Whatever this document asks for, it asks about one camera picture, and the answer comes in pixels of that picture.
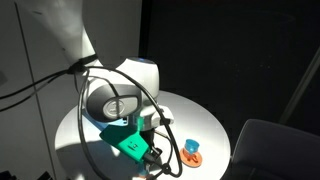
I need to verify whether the light blue toy sink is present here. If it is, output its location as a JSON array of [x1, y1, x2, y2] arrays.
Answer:
[[81, 111, 129, 133]]

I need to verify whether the blue toy mug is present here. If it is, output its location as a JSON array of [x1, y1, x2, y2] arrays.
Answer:
[[184, 139, 200, 155]]

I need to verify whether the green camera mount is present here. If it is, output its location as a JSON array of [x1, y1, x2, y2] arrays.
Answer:
[[99, 116, 149, 163]]

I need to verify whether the grey chair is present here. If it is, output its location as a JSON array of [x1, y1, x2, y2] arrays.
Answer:
[[221, 119, 320, 180]]

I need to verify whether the orange toy saucer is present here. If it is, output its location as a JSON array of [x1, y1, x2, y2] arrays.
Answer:
[[179, 148, 203, 168]]

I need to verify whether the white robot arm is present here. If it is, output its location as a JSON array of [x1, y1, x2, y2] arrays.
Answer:
[[15, 0, 174, 131]]

